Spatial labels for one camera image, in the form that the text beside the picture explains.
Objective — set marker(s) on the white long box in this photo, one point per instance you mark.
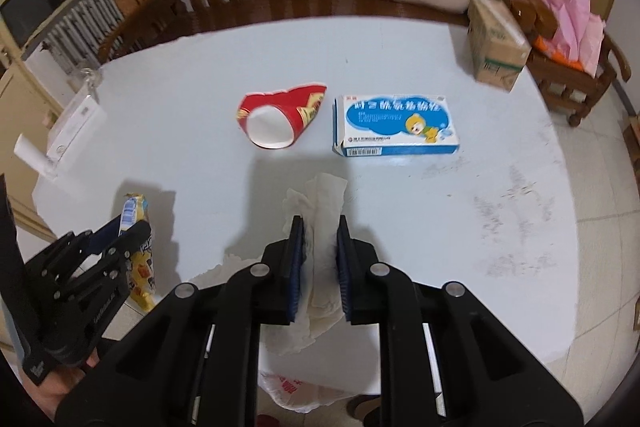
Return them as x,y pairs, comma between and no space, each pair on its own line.
73,131

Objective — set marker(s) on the glass mug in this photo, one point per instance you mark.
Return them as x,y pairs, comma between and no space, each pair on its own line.
90,78

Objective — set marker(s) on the crushed red paper cup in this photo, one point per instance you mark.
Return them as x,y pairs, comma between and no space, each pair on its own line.
274,120

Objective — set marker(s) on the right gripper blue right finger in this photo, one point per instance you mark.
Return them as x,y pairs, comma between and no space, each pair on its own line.
348,269

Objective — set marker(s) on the wooden armchair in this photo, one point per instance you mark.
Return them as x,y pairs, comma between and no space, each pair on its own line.
555,21

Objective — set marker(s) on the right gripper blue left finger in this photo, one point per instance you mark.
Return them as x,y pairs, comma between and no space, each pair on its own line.
292,253

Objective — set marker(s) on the white red plastic trash bag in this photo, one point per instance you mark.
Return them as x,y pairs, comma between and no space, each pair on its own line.
298,396

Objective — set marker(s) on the grey radiator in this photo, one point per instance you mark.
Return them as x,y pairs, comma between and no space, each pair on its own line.
76,34

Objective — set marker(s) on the tan green carton box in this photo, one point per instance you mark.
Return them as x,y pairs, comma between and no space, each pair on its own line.
499,49

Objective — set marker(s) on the person's left hand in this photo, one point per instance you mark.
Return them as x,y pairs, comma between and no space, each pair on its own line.
59,383

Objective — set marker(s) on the person's sandaled foot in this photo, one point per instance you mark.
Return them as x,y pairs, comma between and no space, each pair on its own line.
362,405

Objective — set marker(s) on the pink plastic bag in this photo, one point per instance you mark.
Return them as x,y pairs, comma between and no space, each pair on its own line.
577,41

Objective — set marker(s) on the white tissue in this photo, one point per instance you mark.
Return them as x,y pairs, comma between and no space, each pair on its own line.
320,305

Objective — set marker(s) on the blue white medicine box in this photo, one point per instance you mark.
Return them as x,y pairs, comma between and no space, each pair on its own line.
393,125

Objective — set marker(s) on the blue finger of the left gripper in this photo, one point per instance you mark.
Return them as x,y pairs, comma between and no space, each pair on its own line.
101,239

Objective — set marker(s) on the yellow snack wrapper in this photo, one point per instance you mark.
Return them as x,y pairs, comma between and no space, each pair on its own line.
141,275

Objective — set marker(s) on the white paper roll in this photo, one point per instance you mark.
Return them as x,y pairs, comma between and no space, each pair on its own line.
33,158

